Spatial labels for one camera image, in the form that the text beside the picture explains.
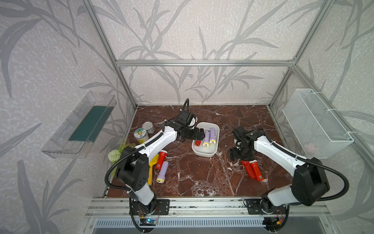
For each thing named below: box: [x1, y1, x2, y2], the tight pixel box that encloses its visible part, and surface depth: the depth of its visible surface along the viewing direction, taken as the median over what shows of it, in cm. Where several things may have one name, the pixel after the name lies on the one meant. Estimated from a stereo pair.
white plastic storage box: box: [191, 121, 221, 158], surface depth 98 cm
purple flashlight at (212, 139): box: [209, 127, 217, 146], surface depth 99 cm
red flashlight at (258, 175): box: [249, 159, 265, 182], surface depth 86 cm
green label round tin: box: [133, 127, 150, 144], surface depth 96 cm
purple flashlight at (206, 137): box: [202, 129, 211, 148], surface depth 98 cm
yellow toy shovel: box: [148, 154, 160, 186], surface depth 86 cm
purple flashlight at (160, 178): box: [155, 160, 169, 184], surface depth 84 cm
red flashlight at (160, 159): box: [155, 149, 168, 171], surface depth 91 cm
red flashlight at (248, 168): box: [240, 160, 256, 179], surface depth 86 cm
